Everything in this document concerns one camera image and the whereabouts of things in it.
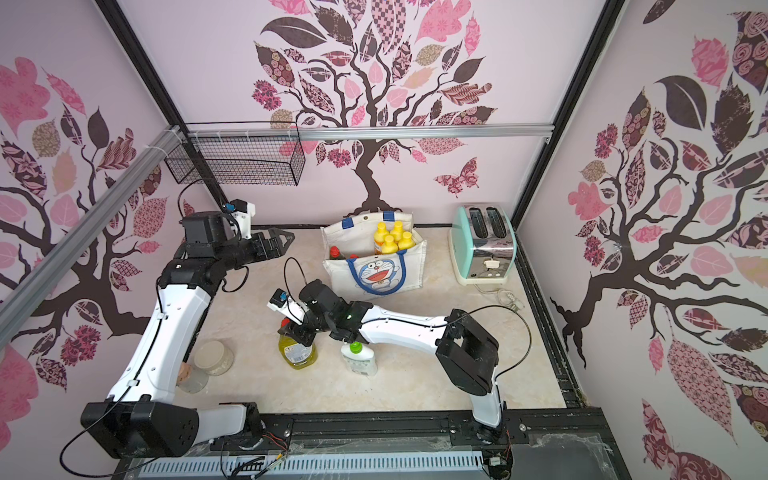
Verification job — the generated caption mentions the orange dish soap bottle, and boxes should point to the orange dish soap bottle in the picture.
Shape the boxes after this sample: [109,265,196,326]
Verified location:
[381,235,399,255]
[374,222,389,249]
[389,221,404,243]
[398,231,416,251]

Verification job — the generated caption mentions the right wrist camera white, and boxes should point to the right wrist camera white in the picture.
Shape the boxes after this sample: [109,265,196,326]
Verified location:
[267,288,305,325]

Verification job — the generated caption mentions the aluminium rail left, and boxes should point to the aluminium rail left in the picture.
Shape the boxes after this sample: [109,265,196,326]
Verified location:
[1,126,182,345]

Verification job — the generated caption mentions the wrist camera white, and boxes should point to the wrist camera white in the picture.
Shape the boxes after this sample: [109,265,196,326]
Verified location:
[224,199,256,240]
[267,288,305,325]

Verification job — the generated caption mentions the black wire mesh basket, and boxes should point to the black wire mesh basket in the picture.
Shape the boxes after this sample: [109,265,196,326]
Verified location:
[165,120,306,186]

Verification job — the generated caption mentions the aluminium rail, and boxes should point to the aluminium rail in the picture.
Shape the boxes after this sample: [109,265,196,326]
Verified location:
[1,126,182,345]
[188,123,554,141]

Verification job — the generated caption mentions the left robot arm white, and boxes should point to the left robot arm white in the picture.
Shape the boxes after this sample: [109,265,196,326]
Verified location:
[81,228,295,459]

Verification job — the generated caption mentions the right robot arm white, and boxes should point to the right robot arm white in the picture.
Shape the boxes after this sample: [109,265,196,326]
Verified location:
[267,293,502,430]

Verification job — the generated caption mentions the white bottle green cap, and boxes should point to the white bottle green cap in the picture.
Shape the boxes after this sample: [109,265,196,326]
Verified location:
[341,342,378,377]

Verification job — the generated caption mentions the yellow-green soap bottle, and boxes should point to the yellow-green soap bottle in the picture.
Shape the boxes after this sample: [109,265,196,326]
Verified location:
[278,336,318,370]

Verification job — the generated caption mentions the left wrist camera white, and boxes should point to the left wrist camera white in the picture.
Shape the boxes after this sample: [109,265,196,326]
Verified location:
[224,199,256,240]

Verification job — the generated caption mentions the round beige lid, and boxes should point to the round beige lid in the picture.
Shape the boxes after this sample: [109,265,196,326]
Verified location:
[193,340,235,376]

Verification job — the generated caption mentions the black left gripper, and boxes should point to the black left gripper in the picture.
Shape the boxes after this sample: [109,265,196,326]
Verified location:
[215,228,295,271]

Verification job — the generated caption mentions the white canvas shopping bag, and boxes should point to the white canvas shopping bag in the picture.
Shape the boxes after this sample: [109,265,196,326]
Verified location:
[321,211,427,300]

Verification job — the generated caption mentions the black base frame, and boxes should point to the black base frame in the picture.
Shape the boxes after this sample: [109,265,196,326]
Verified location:
[115,408,631,479]

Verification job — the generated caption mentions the aluminium rail back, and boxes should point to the aluminium rail back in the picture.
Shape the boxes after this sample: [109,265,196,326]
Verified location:
[188,123,554,141]

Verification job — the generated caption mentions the clear plastic cup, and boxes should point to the clear plastic cup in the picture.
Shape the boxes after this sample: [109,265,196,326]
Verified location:
[176,362,209,394]

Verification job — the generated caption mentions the white toaster power cable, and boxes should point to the white toaster power cable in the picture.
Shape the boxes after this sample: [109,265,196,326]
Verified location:
[476,281,526,314]

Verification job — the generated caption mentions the mint chrome toaster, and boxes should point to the mint chrome toaster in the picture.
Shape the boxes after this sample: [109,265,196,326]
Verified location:
[449,204,518,286]

